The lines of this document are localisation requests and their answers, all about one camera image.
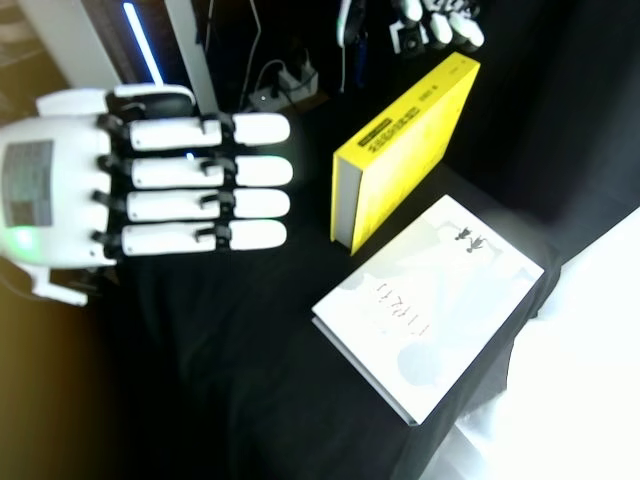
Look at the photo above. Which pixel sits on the yellow hardcover book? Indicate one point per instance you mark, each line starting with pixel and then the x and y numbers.
pixel 400 155

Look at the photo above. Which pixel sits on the glowing white light bar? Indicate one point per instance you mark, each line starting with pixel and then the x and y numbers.
pixel 145 45

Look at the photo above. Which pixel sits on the white hardcover book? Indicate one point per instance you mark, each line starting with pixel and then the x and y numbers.
pixel 430 305

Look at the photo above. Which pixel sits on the white power strip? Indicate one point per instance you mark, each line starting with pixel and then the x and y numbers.
pixel 290 85

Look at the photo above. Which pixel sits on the black table cloth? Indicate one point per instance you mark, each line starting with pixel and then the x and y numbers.
pixel 240 375

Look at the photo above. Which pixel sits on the small white camera box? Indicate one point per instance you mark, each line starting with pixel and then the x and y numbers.
pixel 409 39

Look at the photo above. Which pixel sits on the white cloth sheet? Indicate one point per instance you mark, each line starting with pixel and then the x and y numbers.
pixel 575 360

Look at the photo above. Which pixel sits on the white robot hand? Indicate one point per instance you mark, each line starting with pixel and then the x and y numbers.
pixel 60 200
pixel 452 22

